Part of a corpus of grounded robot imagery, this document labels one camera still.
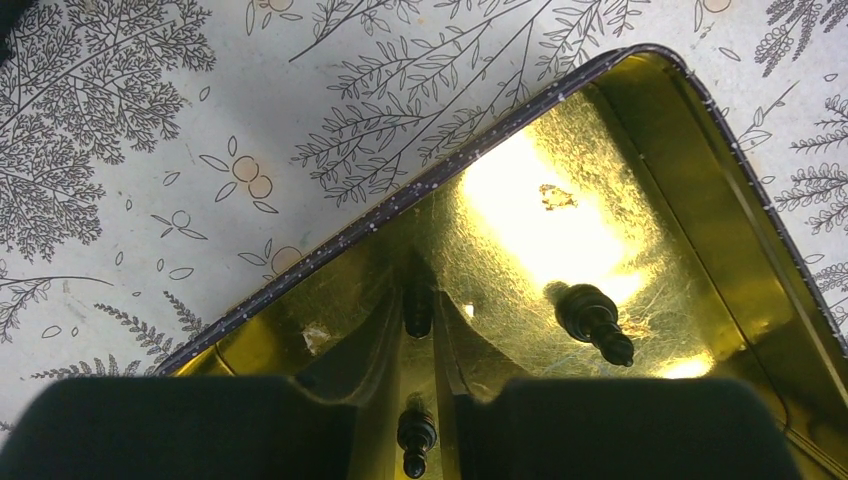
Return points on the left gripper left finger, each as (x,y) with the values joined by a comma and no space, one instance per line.
(332,420)

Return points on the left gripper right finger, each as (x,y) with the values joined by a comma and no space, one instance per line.
(630,428)

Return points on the black chess pawn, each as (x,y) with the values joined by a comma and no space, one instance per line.
(418,307)

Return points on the black chess piece lying in tray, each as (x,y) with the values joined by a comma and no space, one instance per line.
(590,316)

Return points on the black chess pieces in tray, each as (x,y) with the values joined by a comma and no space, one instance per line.
(416,436)

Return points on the yellow metal tray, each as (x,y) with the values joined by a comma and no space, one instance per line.
(625,178)

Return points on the floral patterned table mat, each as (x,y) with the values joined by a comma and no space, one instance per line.
(160,160)

